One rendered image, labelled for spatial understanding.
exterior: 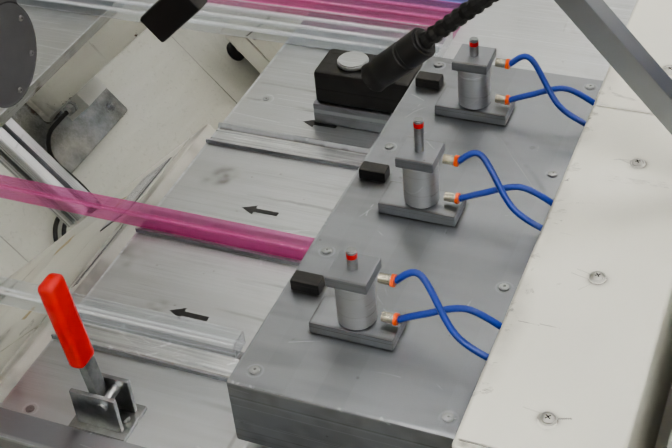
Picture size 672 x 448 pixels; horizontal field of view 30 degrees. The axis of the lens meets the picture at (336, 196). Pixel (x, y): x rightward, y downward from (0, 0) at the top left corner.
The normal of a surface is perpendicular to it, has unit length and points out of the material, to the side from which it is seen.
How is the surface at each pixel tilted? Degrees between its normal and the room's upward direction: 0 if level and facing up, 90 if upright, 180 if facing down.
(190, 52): 0
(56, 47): 48
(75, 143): 0
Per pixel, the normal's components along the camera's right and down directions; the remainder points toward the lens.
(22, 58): 0.95, 0.11
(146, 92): 0.63, -0.40
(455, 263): -0.08, -0.78
